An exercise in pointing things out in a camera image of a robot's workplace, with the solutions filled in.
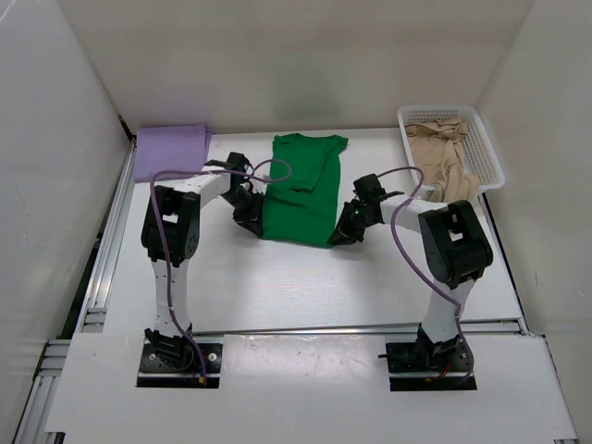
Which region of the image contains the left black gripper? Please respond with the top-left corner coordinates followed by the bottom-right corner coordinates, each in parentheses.
top-left (221, 188), bottom-right (265, 236)

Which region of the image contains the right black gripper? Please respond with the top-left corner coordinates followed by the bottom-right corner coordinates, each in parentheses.
top-left (327, 201), bottom-right (376, 246)

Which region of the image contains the green t shirt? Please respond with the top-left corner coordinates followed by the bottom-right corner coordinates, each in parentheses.
top-left (262, 133), bottom-right (349, 248)

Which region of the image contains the beige t shirt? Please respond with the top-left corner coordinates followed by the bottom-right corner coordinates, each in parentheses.
top-left (405, 117), bottom-right (480, 204)

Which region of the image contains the purple t shirt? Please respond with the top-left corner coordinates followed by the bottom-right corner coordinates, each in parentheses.
top-left (132, 124), bottom-right (212, 183)

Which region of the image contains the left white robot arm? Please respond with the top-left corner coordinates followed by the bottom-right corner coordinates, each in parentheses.
top-left (141, 152), bottom-right (264, 370)

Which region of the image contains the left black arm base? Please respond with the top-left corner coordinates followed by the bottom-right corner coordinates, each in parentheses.
top-left (136, 328), bottom-right (223, 389)

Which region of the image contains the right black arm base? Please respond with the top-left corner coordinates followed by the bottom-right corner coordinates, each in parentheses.
top-left (377, 327), bottom-right (477, 392)

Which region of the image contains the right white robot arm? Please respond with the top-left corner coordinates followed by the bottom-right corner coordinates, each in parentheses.
top-left (327, 174), bottom-right (493, 370)

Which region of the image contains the white plastic basket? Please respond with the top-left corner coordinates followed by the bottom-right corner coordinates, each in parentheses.
top-left (397, 105), bottom-right (505, 194)

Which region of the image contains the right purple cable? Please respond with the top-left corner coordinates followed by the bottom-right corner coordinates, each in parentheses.
top-left (375, 166), bottom-right (476, 383)

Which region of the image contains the purple cable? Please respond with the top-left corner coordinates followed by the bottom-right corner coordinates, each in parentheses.
top-left (375, 166), bottom-right (476, 383)
top-left (150, 158), bottom-right (293, 383)

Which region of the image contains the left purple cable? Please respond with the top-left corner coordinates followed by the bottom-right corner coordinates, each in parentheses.
top-left (150, 158), bottom-right (293, 383)

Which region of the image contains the aluminium frame rail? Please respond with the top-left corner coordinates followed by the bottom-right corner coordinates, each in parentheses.
top-left (13, 137), bottom-right (137, 443)

